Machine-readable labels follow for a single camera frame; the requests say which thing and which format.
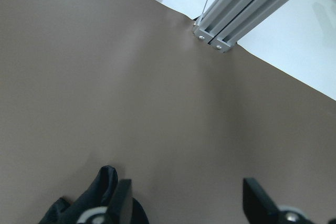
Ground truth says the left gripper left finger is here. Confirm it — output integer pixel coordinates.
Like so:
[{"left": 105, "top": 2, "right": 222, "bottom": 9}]
[{"left": 104, "top": 179, "right": 132, "bottom": 224}]

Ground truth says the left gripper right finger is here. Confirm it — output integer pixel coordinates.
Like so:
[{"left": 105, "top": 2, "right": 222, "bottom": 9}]
[{"left": 243, "top": 178, "right": 280, "bottom": 223}]

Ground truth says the black graphic t-shirt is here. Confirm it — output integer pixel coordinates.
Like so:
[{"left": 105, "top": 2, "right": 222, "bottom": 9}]
[{"left": 39, "top": 166, "right": 149, "bottom": 223}]

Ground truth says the aluminium frame post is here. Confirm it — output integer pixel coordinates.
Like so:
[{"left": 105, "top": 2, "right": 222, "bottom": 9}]
[{"left": 193, "top": 0, "right": 289, "bottom": 52}]

